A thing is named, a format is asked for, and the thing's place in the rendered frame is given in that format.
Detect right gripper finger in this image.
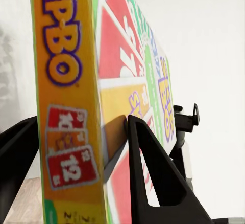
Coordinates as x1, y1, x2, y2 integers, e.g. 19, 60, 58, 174
174, 104, 200, 126

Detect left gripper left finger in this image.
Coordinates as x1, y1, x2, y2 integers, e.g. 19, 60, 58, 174
0, 116, 39, 224

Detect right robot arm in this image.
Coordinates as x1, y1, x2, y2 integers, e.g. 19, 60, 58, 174
169, 104, 245, 224

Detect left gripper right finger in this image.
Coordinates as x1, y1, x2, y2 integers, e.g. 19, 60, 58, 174
128, 114, 214, 224

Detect board game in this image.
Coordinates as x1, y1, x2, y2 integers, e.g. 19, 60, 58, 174
30, 0, 178, 224

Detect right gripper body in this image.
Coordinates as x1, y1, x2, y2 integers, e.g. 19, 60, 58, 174
175, 115, 193, 141

